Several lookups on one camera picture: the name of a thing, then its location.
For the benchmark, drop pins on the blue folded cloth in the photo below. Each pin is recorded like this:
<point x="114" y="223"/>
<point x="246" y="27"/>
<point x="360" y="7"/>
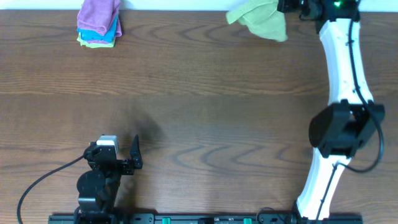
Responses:
<point x="92" y="36"/>

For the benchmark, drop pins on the green microfiber cloth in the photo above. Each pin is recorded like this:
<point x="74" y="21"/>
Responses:
<point x="262" y="19"/>

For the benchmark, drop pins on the purple folded cloth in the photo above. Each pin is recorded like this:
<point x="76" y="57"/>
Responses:
<point x="98" y="15"/>

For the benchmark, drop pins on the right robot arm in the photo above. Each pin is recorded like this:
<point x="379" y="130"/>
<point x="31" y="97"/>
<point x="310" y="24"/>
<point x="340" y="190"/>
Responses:
<point x="351" y="117"/>

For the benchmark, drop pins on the light green folded cloth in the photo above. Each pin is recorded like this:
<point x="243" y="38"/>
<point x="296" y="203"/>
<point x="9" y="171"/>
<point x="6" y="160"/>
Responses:
<point x="96" y="44"/>

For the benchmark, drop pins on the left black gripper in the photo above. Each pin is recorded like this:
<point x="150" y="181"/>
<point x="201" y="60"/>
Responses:
<point x="123" y="165"/>

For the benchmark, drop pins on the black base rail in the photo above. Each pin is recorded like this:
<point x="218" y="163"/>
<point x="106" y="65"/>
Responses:
<point x="149" y="218"/>

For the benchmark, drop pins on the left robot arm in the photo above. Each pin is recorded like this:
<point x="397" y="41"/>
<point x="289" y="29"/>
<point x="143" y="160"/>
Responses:
<point x="99" y="186"/>

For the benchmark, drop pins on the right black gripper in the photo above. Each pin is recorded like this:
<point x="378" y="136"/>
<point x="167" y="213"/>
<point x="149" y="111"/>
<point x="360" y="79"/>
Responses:
<point x="286" y="5"/>

